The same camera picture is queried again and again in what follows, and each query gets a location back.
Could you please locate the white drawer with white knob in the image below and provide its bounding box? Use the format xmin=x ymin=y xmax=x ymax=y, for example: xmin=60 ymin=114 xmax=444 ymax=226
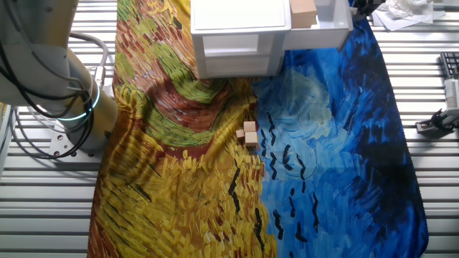
xmin=257 ymin=0 xmax=354 ymax=53

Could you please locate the large light wooden block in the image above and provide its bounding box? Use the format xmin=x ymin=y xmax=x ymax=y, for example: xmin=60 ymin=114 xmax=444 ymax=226
xmin=289 ymin=0 xmax=318 ymax=29

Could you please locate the white plastic drawer cabinet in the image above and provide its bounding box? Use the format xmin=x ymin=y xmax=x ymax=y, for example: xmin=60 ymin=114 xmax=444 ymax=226
xmin=189 ymin=0 xmax=292 ymax=80

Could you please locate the white paper sheet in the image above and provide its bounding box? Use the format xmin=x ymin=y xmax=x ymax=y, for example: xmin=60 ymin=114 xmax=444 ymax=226
xmin=371 ymin=0 xmax=448 ymax=32

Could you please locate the crumpled clear plastic bag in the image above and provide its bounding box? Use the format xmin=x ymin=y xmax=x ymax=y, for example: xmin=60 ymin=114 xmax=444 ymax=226
xmin=379 ymin=0 xmax=437 ymax=19

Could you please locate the wheatfield painting print cloth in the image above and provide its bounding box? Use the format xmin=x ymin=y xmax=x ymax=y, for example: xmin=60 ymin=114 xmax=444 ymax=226
xmin=87 ymin=0 xmax=430 ymax=258

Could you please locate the silver exterior camera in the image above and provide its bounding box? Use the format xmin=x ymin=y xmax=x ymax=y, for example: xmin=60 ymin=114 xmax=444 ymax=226
xmin=443 ymin=78 xmax=459 ymax=110

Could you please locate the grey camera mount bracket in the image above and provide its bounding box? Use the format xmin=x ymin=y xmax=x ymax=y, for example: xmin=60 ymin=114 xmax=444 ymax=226
xmin=415 ymin=108 xmax=459 ymax=136

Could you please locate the grey robot hose with connector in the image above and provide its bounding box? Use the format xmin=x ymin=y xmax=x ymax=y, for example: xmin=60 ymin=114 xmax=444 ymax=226
xmin=67 ymin=31 xmax=109 ymax=89

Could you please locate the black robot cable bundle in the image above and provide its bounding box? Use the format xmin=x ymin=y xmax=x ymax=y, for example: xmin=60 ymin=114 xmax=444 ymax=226
xmin=0 ymin=35 xmax=95 ymax=161

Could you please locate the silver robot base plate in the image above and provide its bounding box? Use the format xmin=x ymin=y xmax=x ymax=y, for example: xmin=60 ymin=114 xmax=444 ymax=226
xmin=47 ymin=131 xmax=108 ymax=158

